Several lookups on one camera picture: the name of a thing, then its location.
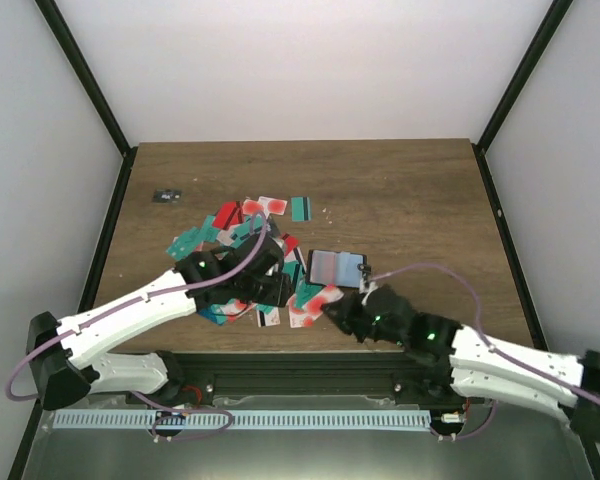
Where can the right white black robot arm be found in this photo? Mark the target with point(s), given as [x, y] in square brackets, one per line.
[563, 386]

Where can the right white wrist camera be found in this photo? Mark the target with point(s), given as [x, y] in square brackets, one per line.
[367, 287]

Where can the light blue slotted strip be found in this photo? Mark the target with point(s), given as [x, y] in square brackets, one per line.
[401, 420]

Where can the right black frame post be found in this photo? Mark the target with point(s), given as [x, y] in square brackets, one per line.
[533, 54]

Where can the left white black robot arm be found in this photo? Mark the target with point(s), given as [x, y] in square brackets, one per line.
[72, 357]

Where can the black frame post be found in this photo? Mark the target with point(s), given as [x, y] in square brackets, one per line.
[533, 54]
[73, 53]

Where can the black front rail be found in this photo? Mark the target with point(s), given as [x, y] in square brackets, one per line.
[300, 372]

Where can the left black frame post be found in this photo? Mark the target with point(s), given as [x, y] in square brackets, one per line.
[73, 53]

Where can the red card black stripe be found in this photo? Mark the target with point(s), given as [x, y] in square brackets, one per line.
[230, 214]

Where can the blue card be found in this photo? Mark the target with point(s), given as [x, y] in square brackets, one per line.
[214, 314]

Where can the black card holder wallet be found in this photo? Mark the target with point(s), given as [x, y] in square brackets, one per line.
[335, 268]

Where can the teal card left edge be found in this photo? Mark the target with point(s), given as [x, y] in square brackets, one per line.
[185, 244]

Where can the small black tag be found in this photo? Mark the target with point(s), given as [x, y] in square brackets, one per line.
[164, 196]

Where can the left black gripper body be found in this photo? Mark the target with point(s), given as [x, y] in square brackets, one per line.
[250, 291]

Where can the teal card with stripe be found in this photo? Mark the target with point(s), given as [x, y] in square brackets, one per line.
[301, 209]

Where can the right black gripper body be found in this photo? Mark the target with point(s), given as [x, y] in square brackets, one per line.
[369, 326]

